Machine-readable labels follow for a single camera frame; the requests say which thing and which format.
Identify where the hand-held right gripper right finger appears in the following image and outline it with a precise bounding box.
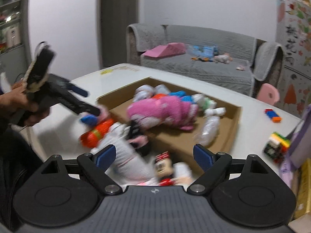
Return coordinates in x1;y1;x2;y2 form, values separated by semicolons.
187;144;268;196

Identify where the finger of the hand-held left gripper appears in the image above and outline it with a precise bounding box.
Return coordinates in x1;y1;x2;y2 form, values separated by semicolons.
57;89;101;117
67;82;89;97

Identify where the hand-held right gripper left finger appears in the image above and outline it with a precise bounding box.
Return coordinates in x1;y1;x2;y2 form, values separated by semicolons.
41;144;122;196

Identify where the orange plastic bundle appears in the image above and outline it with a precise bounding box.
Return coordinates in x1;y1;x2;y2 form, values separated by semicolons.
80;118;116;148

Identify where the brown cardboard box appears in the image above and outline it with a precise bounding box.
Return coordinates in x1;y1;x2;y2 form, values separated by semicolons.
97;76;242;175

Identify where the black and pink plush toy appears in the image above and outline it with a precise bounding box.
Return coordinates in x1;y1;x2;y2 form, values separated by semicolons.
125;121;151;156

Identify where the person's left hand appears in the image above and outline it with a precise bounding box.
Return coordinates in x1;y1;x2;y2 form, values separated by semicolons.
0;81;51;128

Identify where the clear plastic wrapped bundle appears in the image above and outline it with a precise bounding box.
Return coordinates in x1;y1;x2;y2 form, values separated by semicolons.
194;115;220;146

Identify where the cartoon mouse figurine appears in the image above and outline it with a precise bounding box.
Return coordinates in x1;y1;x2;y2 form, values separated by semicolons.
154;150;174;186

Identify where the white desk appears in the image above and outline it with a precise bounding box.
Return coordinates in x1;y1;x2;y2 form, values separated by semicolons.
30;63;311;199

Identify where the white and green wrapped bundle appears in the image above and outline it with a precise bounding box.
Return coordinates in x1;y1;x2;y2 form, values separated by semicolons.
192;95;217;110

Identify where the white plastic wrapped bundle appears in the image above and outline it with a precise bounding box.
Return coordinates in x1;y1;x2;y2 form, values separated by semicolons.
135;84;156;102

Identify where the magenta pink plush toy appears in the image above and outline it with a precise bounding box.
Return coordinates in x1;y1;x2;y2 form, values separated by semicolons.
127;95;198;131

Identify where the blue plastic wrapped bundle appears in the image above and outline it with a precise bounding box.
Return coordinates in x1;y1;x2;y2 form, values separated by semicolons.
170;90;195;103

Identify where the grey sofa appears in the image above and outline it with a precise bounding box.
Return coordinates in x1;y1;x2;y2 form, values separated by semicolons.
126;23;285;97

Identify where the grey door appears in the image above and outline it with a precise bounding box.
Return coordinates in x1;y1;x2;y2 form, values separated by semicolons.
100;0;139;70

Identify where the green and yellow block toy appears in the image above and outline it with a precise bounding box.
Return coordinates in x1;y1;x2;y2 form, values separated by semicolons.
263;132;291;163

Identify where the grey shelf unit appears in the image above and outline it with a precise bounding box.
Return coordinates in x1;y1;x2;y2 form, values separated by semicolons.
0;0;32;54

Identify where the colourful building block toy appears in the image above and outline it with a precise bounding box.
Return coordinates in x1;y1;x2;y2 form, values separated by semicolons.
265;108;283;123

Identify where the grey quilted sofa cover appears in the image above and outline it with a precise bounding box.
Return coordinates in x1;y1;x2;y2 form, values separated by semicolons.
140;25;258;95

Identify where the grey quilted armrest cover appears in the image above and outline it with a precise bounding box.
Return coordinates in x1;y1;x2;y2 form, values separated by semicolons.
253;42;285;82
126;23;168;54

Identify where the person's dark jacket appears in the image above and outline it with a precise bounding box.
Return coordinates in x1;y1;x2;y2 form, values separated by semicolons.
0;124;46;233

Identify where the pink plastic chair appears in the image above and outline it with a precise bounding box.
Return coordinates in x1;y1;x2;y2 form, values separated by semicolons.
256;83;280;106

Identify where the pink cushion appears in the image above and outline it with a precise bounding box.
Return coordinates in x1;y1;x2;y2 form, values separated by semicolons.
142;42;186;58

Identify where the purple bag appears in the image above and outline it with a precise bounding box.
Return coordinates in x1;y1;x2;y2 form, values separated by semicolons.
279;103;311;175

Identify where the white plush toy with pink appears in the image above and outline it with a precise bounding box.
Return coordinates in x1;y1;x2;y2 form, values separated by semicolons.
214;53;232;64

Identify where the yellow box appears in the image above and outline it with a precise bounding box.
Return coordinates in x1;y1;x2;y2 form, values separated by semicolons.
295;159;311;224

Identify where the blue toy castle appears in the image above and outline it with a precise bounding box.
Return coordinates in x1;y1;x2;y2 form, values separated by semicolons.
202;46;219;57

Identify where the clear plastic bag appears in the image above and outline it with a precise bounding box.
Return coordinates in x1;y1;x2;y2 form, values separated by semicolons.
187;44;203;54

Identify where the flower decorated refrigerator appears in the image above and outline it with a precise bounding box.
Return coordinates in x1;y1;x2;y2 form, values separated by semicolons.
276;0;311;117

